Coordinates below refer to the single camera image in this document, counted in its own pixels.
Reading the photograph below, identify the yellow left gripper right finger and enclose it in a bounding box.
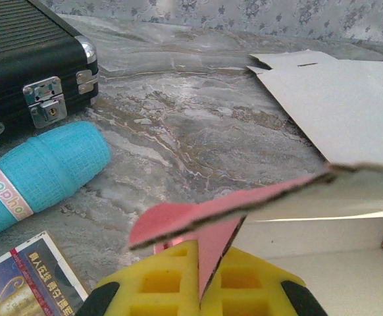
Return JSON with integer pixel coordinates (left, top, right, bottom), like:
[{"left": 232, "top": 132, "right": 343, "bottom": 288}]
[{"left": 201, "top": 246, "right": 329, "bottom": 316}]

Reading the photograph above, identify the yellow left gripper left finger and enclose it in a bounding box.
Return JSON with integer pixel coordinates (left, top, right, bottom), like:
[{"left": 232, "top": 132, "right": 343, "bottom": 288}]
[{"left": 76, "top": 240, "right": 201, "bottom": 316}]

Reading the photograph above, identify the pink paper box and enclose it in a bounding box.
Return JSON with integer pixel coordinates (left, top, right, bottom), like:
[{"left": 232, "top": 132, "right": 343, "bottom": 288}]
[{"left": 128, "top": 161, "right": 383, "bottom": 316}]

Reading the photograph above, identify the white cardboard box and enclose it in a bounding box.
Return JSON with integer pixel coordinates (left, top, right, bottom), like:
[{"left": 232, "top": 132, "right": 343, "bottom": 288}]
[{"left": 245, "top": 49, "right": 383, "bottom": 172}]

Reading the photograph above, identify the printed booklet with Chinese text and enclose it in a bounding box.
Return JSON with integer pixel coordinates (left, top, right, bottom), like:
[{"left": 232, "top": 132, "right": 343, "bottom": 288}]
[{"left": 0, "top": 231, "right": 90, "bottom": 316}]

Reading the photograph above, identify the teal toy microphone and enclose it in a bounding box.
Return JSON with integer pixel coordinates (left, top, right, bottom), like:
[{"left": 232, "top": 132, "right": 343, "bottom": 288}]
[{"left": 0, "top": 120, "right": 112, "bottom": 244}]

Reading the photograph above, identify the black ribbed metal case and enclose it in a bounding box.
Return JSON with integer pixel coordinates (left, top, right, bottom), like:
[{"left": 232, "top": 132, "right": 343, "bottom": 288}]
[{"left": 0, "top": 0, "right": 99, "bottom": 145}]

